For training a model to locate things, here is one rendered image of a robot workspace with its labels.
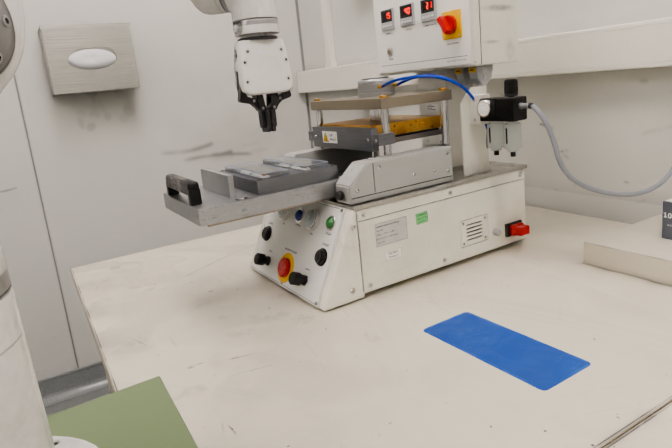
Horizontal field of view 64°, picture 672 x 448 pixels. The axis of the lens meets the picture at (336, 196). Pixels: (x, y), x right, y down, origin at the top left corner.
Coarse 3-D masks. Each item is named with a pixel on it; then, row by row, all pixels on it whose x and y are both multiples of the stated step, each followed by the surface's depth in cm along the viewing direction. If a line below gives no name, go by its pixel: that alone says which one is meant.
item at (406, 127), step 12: (348, 120) 124; (360, 120) 121; (372, 120) 117; (396, 120) 111; (408, 120) 109; (420, 120) 111; (432, 120) 112; (396, 132) 108; (408, 132) 110; (420, 132) 111; (432, 132) 113
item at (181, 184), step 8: (168, 176) 101; (176, 176) 98; (168, 184) 101; (176, 184) 96; (184, 184) 92; (192, 184) 90; (168, 192) 102; (176, 192) 103; (184, 192) 92; (192, 192) 90; (200, 192) 91; (192, 200) 91; (200, 200) 91
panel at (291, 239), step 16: (304, 208) 110; (320, 208) 105; (336, 208) 100; (272, 224) 120; (288, 224) 114; (304, 224) 108; (320, 224) 103; (336, 224) 99; (272, 240) 118; (288, 240) 112; (304, 240) 107; (320, 240) 102; (336, 240) 98; (272, 256) 116; (288, 256) 110; (304, 256) 105; (272, 272) 114; (304, 272) 104; (320, 272) 99; (288, 288) 107; (304, 288) 103; (320, 288) 98
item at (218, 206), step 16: (208, 176) 102; (224, 176) 95; (208, 192) 102; (224, 192) 96; (240, 192) 98; (272, 192) 95; (288, 192) 96; (304, 192) 98; (320, 192) 99; (176, 208) 99; (192, 208) 90; (208, 208) 89; (224, 208) 90; (240, 208) 92; (256, 208) 93; (272, 208) 95; (288, 208) 99; (208, 224) 89
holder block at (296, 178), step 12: (288, 168) 104; (324, 168) 100; (336, 168) 102; (240, 180) 100; (252, 180) 95; (264, 180) 94; (276, 180) 95; (288, 180) 97; (300, 180) 98; (312, 180) 99; (324, 180) 101; (252, 192) 96; (264, 192) 95
